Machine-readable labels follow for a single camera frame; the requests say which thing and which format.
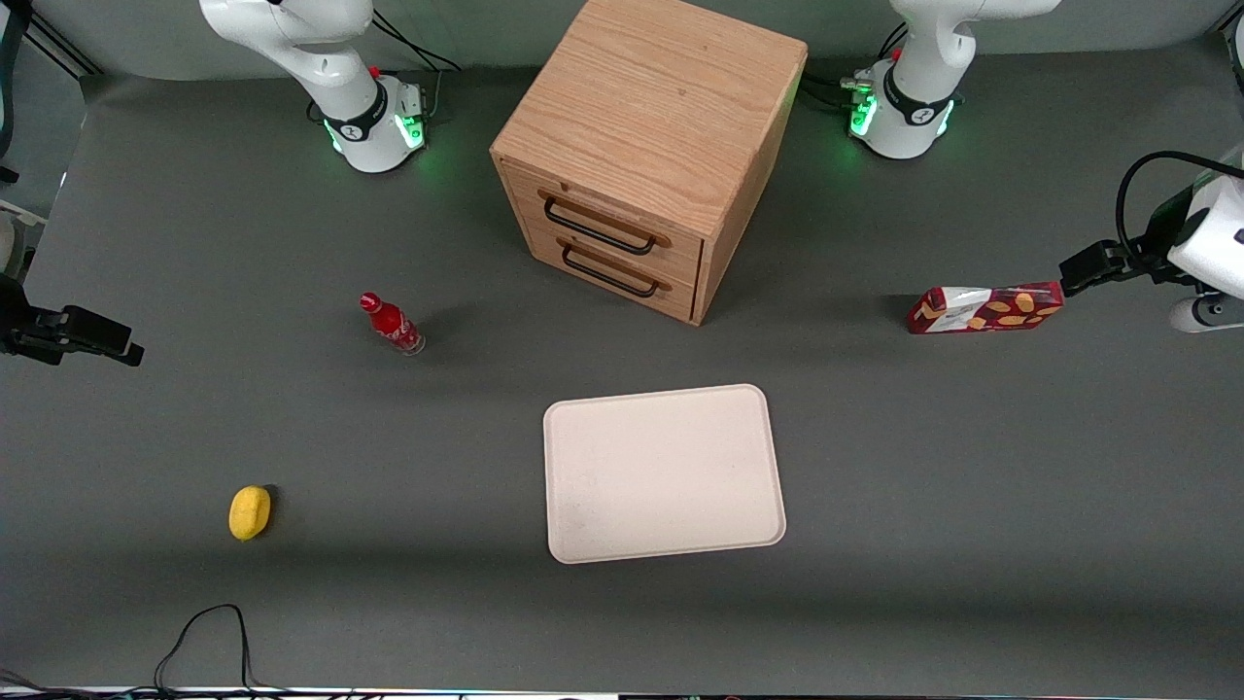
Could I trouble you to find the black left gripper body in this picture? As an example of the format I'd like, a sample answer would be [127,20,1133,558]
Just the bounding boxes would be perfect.
[1127,190,1206,286]

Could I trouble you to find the black looped table cable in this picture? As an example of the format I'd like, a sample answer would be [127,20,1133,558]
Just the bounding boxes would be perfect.
[154,604,259,696]

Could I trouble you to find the wooden drawer cabinet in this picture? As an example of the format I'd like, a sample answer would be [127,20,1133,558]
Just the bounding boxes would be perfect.
[490,0,810,327]

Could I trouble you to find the wooden drawer with long handle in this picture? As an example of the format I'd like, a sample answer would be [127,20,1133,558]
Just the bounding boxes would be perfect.
[503,163,705,285]

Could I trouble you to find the yellow lemon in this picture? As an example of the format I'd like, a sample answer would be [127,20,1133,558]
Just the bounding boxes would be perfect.
[228,485,273,542]

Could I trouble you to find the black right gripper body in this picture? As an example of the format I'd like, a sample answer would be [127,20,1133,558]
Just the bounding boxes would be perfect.
[0,276,66,367]

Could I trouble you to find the white rectangular tray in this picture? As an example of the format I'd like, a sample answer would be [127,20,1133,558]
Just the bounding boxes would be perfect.
[542,384,787,565]

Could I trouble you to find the red cola bottle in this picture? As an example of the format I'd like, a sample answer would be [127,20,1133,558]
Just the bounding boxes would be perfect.
[359,292,427,357]

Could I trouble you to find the black base cables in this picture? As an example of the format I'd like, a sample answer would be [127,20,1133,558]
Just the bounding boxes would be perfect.
[797,24,911,114]
[369,10,464,123]

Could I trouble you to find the black right base cables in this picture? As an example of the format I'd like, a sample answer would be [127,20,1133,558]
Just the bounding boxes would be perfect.
[369,10,464,123]

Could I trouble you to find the dark curved hose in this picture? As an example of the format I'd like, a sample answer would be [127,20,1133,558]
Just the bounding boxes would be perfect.
[0,0,30,186]

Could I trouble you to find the wooden drawer with short handle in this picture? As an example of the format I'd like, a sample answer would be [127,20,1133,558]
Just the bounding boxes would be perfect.
[520,216,697,324]

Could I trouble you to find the short black drawer handle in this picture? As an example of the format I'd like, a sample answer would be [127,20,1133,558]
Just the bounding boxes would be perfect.
[557,238,672,298]

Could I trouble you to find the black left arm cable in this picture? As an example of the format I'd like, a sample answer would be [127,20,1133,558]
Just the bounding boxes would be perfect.
[1115,150,1244,256]

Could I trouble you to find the black left base cables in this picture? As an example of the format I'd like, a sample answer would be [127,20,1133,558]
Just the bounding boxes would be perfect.
[797,24,911,114]

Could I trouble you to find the long black drawer handle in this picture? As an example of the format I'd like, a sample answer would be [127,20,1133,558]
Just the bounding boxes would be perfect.
[537,190,672,257]

